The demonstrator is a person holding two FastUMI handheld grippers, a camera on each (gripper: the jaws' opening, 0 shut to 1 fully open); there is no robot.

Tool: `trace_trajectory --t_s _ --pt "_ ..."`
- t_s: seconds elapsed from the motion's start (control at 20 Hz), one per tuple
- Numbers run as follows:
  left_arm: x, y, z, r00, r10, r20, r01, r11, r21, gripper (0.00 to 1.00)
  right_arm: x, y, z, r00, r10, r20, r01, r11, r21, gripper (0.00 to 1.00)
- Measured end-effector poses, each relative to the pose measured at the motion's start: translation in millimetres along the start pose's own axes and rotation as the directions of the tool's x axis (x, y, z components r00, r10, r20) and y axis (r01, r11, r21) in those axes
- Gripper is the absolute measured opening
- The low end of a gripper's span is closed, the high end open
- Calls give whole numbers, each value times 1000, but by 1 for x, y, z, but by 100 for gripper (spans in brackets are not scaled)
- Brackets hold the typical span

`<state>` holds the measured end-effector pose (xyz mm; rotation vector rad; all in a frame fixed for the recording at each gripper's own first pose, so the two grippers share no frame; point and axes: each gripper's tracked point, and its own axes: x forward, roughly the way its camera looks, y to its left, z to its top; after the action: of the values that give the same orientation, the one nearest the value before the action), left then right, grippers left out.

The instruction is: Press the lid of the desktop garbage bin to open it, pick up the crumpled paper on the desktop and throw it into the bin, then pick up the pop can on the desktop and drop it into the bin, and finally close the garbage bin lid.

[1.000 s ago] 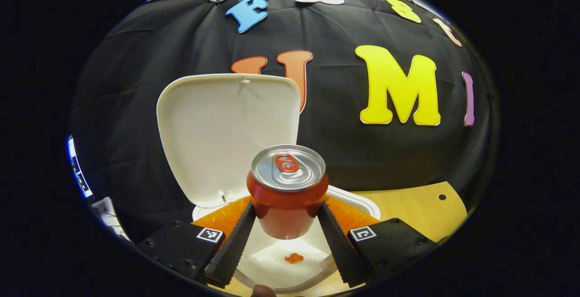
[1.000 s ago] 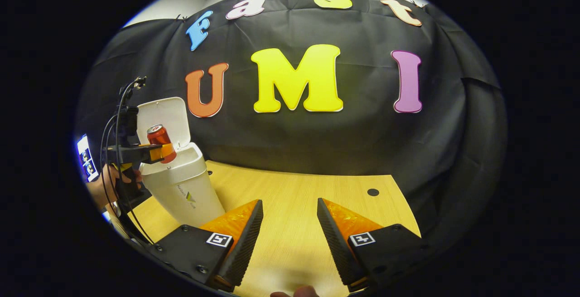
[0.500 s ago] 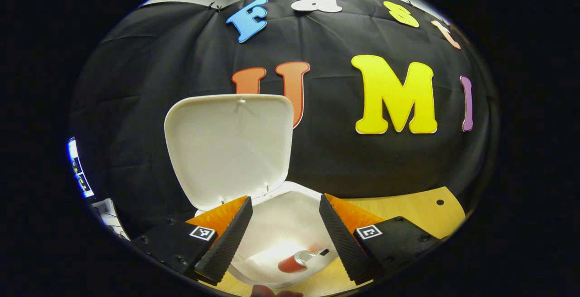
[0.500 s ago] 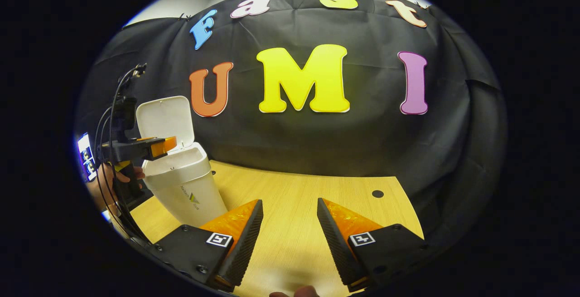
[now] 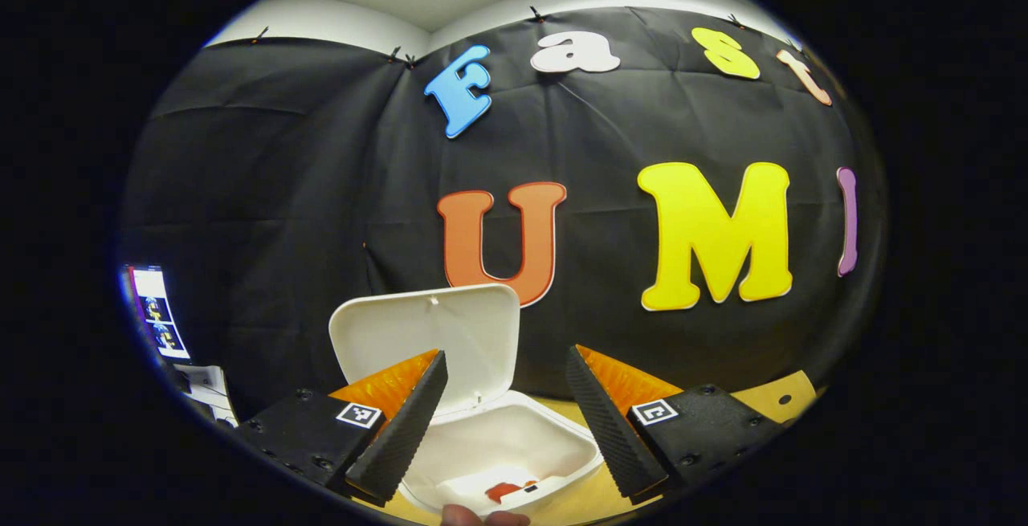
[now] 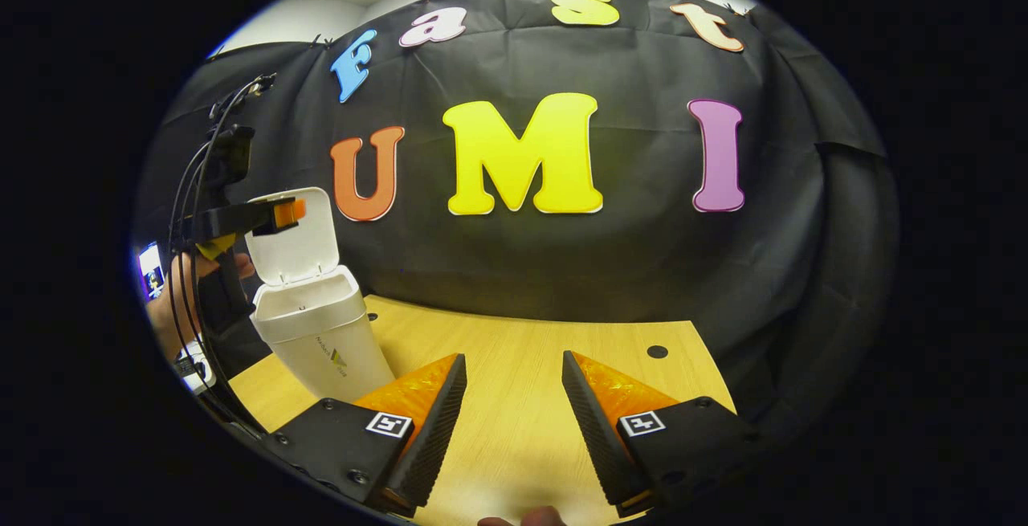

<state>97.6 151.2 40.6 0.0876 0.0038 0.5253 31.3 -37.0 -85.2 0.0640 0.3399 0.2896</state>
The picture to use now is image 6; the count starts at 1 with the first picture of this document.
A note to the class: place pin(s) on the wooden desktop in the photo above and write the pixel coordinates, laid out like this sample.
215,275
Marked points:
514,389

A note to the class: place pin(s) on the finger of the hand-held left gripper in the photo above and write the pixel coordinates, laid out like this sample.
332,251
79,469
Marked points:
233,222

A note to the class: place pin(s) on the white desktop garbage bin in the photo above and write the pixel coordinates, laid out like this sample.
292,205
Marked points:
317,333

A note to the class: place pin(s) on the computer monitor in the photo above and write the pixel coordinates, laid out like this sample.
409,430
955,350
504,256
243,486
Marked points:
151,269

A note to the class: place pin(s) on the black backdrop cloth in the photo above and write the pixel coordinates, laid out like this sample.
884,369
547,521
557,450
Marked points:
562,269

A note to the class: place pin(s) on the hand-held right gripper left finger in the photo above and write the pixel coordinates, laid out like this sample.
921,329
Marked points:
430,438

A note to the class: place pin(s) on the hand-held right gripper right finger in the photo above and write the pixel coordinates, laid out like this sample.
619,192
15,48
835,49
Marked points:
598,438

